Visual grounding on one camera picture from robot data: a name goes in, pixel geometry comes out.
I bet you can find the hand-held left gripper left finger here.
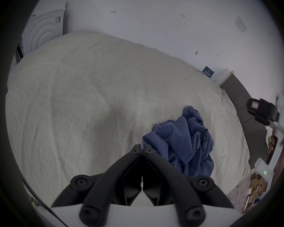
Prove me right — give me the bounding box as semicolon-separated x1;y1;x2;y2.
51;145;142;227

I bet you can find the white washing machine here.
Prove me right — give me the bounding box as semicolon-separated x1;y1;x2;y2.
15;0;68;64

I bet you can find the pile of cardboard cartons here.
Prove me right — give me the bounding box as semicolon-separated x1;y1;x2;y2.
237;171;268;213

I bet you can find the dark blue shirt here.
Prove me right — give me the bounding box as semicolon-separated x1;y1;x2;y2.
142;106;215;177

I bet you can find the bed with beige sheet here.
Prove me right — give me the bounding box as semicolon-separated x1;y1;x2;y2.
5;31;251;208

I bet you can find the dark blue card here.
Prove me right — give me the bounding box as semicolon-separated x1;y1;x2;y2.
203;66;215;79

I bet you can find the person's right hand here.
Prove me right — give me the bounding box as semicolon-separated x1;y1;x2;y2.
267;129;284;177

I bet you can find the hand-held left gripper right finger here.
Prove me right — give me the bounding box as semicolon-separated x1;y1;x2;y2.
142;144;235;227

